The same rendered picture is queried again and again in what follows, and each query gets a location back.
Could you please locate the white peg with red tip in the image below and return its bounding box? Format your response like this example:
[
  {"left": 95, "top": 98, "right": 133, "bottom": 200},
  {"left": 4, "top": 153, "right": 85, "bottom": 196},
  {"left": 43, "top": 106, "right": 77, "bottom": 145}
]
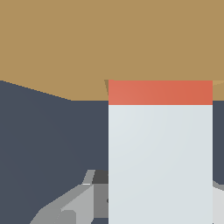
[{"left": 108, "top": 80, "right": 214, "bottom": 224}]

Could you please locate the brown wooden box with hole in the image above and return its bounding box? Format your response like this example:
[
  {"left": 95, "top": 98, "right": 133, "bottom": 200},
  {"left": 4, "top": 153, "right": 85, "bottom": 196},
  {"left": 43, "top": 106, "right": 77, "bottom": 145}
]
[{"left": 0, "top": 0, "right": 224, "bottom": 102}]

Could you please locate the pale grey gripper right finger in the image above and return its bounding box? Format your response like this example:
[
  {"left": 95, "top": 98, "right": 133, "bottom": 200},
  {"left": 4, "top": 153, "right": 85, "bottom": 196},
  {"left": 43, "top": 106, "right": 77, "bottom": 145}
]
[{"left": 212, "top": 180, "right": 224, "bottom": 224}]

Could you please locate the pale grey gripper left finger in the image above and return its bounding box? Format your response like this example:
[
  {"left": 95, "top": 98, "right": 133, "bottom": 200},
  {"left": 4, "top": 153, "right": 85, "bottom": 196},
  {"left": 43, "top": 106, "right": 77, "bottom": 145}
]
[{"left": 30, "top": 169, "right": 109, "bottom": 224}]

